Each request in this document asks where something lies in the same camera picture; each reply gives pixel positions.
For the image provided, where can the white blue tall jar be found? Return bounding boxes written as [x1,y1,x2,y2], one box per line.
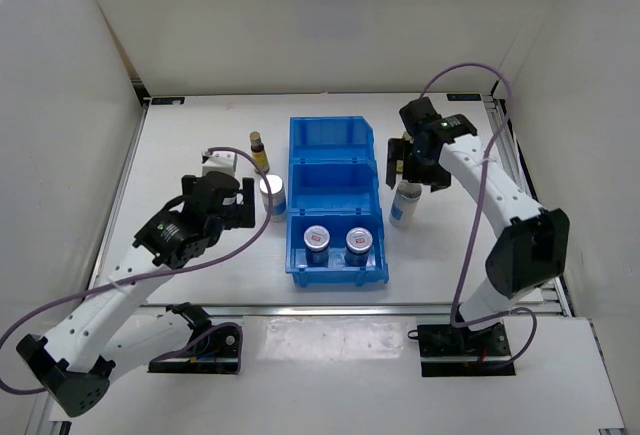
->
[389,180,422,228]
[259,174,287,222]

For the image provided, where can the short silver-lid jar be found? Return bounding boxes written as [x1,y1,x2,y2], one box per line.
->
[303,225,331,266]

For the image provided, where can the short red-label jar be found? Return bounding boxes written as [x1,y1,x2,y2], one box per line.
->
[345,227,373,267]

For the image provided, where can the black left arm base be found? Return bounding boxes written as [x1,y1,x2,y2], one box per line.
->
[147,322,243,375]

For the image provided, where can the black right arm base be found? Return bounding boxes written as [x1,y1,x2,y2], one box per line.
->
[407,322,516,378]

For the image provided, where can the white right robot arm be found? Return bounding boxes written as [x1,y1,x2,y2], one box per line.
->
[386,97,570,355]

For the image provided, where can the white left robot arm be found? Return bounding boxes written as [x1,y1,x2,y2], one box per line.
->
[16,172,255,418]

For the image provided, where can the left brown yellow-label bottle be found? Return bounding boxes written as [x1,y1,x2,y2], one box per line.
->
[249,131,270,173]

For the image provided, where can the blue plastic divided bin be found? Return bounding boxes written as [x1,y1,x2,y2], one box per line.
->
[285,116,389,287]

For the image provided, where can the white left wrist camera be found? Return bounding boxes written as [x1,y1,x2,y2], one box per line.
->
[201,149,238,177]

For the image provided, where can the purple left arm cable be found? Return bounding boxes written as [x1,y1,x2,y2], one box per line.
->
[0,146,274,395]

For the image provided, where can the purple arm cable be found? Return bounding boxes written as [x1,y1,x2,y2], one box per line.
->
[0,146,274,395]
[422,61,540,371]

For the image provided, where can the front aluminium frame rail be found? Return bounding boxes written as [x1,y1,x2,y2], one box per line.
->
[204,304,450,318]

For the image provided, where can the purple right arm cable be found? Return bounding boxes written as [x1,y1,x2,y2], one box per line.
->
[422,61,540,371]

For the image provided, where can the left aluminium frame rail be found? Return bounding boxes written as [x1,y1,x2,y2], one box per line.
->
[29,74,151,435]

